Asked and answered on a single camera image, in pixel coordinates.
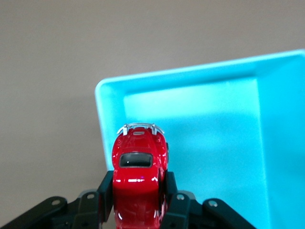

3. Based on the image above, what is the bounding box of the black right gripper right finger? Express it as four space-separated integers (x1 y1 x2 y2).
158 171 258 229

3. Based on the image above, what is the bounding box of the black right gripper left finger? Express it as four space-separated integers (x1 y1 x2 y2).
0 170 115 229

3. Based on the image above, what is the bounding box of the red beetle toy car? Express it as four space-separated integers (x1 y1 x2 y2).
111 122 171 229

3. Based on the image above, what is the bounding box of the light blue plastic box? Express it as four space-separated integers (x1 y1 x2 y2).
94 48 305 229

